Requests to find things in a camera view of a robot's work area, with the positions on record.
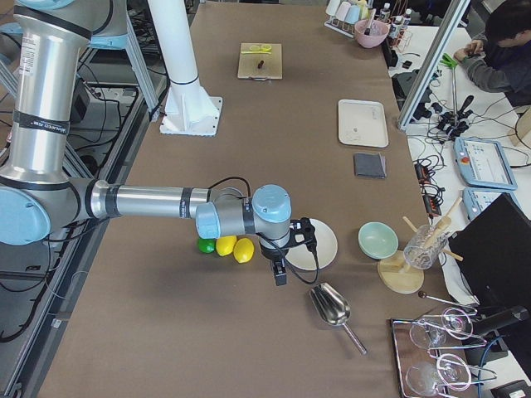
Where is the green lime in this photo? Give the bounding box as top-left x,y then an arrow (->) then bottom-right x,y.
197,238 -> 217,254

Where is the wooden cutting board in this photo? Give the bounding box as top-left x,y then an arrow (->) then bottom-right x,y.
237,42 -> 283,80

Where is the yellow lemon near lime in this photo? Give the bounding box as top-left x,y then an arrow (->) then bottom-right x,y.
215,235 -> 237,256

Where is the cream round plate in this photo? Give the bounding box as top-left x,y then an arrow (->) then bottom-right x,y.
285,218 -> 339,270

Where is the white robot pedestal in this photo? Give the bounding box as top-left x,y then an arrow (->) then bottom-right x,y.
149,0 -> 222,137

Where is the wire glass rack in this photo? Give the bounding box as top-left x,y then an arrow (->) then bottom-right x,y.
390,307 -> 497,397

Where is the wooden cup stand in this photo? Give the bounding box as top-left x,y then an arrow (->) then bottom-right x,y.
378,197 -> 463,294

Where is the aluminium frame post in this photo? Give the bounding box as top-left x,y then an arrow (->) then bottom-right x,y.
397,0 -> 470,132

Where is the wine glass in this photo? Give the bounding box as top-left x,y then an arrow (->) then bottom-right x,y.
406,353 -> 472,397
409,307 -> 473,350

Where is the black monitor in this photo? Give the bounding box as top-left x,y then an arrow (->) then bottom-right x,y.
450,193 -> 530,309

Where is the cream rabbit tray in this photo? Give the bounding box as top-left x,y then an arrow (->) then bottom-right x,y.
338,99 -> 389,148

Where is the wine glass lower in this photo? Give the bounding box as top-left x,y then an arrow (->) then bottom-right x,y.
406,353 -> 472,397

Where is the seated person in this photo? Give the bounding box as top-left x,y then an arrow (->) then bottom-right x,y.
453,0 -> 530,107

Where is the yellow lemon far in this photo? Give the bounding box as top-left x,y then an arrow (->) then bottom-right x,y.
233,238 -> 255,264

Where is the mint green bowl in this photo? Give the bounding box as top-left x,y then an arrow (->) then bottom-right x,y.
358,221 -> 398,260

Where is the grey folded cloth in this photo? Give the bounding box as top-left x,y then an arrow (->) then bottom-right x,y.
353,153 -> 387,179

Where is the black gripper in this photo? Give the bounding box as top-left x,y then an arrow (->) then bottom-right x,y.
259,235 -> 289,286

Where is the clear glass cup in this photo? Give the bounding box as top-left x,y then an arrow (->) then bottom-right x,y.
403,225 -> 447,269

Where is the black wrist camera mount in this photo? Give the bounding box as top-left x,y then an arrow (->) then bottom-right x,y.
287,217 -> 318,255

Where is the wine glass upper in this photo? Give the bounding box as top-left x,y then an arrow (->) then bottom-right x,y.
409,307 -> 473,350

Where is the blue teach pendant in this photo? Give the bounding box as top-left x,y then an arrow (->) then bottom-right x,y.
453,137 -> 518,191
461,187 -> 519,221

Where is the pink bowl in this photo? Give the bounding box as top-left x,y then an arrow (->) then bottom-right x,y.
354,20 -> 390,48

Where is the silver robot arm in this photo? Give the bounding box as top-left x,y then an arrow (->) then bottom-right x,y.
1,1 -> 295,285

